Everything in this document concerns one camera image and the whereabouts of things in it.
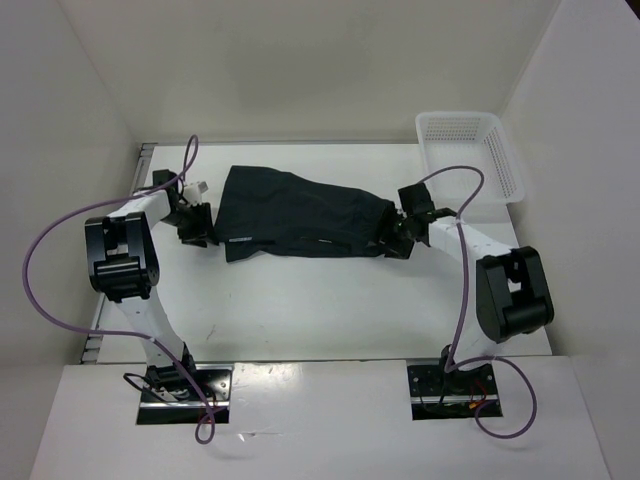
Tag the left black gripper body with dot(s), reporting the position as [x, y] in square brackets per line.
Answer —
[192, 222]

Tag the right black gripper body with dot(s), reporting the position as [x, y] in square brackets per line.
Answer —
[404, 243]

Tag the dark navy shorts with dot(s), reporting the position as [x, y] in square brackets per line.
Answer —
[275, 212]

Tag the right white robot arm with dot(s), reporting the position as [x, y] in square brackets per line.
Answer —
[506, 286]

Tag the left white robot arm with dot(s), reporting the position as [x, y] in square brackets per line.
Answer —
[168, 357]

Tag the white plastic basket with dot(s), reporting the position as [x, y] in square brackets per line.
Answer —
[477, 139]

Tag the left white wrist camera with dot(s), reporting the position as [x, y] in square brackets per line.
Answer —
[193, 192]

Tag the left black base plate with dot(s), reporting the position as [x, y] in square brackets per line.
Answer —
[181, 405]

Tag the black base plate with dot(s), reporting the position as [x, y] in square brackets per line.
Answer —
[435, 395]
[181, 405]

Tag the aluminium table edge rail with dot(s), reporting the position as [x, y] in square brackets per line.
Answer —
[117, 267]

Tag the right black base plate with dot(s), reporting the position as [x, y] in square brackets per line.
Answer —
[435, 395]

